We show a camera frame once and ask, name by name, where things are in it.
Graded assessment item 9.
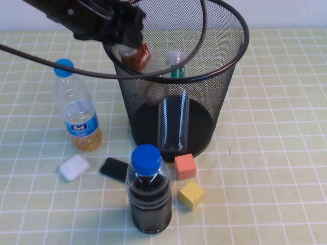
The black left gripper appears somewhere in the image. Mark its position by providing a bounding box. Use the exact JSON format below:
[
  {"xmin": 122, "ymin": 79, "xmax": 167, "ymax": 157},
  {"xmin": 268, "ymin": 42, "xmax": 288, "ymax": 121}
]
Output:
[{"xmin": 47, "ymin": 0, "xmax": 147, "ymax": 50}]

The small bottle with brown label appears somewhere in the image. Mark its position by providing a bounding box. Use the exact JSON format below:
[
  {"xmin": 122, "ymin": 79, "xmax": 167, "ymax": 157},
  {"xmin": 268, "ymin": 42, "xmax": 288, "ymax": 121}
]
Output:
[{"xmin": 120, "ymin": 42, "xmax": 171, "ymax": 107}]

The clear bottle with pagoda label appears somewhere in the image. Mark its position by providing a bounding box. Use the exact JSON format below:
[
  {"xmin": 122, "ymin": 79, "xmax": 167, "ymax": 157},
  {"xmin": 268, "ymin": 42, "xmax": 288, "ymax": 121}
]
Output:
[{"xmin": 157, "ymin": 51, "xmax": 191, "ymax": 154}]

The black mesh wastebasket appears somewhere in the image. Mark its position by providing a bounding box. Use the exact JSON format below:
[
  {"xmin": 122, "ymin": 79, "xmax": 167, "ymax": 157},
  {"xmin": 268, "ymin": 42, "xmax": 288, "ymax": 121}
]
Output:
[{"xmin": 101, "ymin": 0, "xmax": 250, "ymax": 164}]

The clear bottle with yellow liquid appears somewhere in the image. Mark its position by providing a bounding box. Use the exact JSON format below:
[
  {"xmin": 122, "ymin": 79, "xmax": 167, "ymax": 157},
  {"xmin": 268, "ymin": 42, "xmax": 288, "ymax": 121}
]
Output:
[{"xmin": 53, "ymin": 58, "xmax": 103, "ymax": 153}]

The black oblong case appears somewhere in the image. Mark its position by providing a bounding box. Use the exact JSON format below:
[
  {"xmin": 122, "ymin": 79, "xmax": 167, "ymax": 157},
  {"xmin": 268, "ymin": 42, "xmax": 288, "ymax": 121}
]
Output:
[{"xmin": 99, "ymin": 157, "xmax": 130, "ymax": 183}]

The white earbud case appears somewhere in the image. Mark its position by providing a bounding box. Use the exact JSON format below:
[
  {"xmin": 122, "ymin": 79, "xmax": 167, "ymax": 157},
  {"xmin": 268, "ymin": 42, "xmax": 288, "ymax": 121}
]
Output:
[{"xmin": 58, "ymin": 154, "xmax": 90, "ymax": 182}]

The orange cube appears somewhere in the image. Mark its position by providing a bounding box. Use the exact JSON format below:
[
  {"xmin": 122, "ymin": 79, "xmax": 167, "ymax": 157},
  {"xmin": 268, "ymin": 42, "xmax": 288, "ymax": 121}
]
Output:
[{"xmin": 174, "ymin": 153, "xmax": 197, "ymax": 181}]

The dark liquid bottle, blue cap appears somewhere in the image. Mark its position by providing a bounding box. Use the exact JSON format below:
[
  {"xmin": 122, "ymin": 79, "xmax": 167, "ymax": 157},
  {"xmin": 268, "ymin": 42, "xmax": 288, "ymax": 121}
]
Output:
[{"xmin": 125, "ymin": 143, "xmax": 173, "ymax": 234}]

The yellow cube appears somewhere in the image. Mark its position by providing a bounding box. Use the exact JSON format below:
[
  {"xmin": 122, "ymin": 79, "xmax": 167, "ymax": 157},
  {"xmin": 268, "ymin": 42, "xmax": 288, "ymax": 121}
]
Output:
[{"xmin": 178, "ymin": 180, "xmax": 206, "ymax": 211}]

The green checked tablecloth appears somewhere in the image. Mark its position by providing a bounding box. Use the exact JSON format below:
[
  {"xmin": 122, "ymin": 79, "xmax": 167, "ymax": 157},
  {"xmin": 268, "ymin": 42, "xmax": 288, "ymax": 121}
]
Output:
[{"xmin": 0, "ymin": 28, "xmax": 327, "ymax": 245}]

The long black cable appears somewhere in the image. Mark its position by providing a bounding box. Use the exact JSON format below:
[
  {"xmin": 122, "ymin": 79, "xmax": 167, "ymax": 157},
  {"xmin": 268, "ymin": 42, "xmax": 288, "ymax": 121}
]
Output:
[{"xmin": 0, "ymin": 0, "xmax": 207, "ymax": 79}]

